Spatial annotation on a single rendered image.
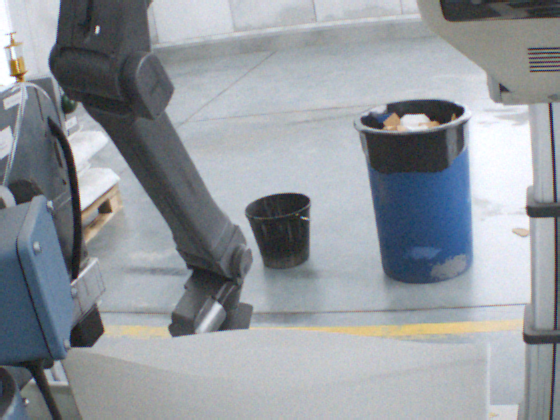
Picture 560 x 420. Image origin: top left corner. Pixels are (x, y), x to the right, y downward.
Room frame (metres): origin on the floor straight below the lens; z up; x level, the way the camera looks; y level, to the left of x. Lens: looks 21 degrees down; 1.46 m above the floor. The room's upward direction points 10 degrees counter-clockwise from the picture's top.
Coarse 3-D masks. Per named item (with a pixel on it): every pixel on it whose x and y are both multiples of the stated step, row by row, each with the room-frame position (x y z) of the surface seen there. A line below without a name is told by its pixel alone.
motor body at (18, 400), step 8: (0, 368) 0.53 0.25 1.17; (0, 376) 0.51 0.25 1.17; (8, 376) 0.51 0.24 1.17; (0, 384) 0.49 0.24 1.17; (8, 384) 0.50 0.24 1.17; (16, 384) 0.50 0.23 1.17; (0, 392) 0.48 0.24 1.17; (8, 392) 0.49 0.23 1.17; (16, 392) 0.49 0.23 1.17; (0, 400) 0.47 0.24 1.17; (8, 400) 0.47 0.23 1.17; (16, 400) 0.48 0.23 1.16; (24, 400) 0.49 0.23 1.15; (0, 408) 0.46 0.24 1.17; (8, 408) 0.46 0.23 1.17; (16, 408) 0.47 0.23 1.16; (24, 408) 0.49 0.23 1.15; (0, 416) 0.45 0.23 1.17; (8, 416) 0.46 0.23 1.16; (16, 416) 0.47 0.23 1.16; (24, 416) 0.48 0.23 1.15
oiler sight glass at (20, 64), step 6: (12, 48) 0.94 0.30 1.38; (18, 48) 0.94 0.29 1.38; (6, 54) 0.94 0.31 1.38; (12, 54) 0.94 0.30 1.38; (18, 54) 0.94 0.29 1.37; (12, 60) 0.94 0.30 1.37; (18, 60) 0.94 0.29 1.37; (24, 60) 0.95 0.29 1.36; (12, 66) 0.94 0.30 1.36; (18, 66) 0.94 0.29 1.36; (24, 66) 0.95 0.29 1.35; (12, 72) 0.94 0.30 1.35; (18, 72) 0.94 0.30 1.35
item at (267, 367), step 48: (192, 336) 0.76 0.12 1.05; (240, 336) 0.75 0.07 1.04; (288, 336) 0.74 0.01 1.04; (336, 336) 0.71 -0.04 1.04; (96, 384) 0.75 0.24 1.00; (144, 384) 0.71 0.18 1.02; (192, 384) 0.67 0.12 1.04; (240, 384) 0.65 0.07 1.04; (288, 384) 0.64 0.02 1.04; (336, 384) 0.64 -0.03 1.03; (384, 384) 0.64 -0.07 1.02; (432, 384) 0.64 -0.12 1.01; (480, 384) 0.63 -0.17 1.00
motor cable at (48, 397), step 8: (40, 368) 0.48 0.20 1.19; (32, 376) 0.48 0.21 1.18; (40, 376) 0.48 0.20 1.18; (40, 384) 0.48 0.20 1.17; (48, 384) 0.48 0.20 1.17; (48, 392) 0.48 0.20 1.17; (48, 400) 0.48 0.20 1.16; (48, 408) 0.48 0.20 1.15; (56, 408) 0.48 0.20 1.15; (56, 416) 0.48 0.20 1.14
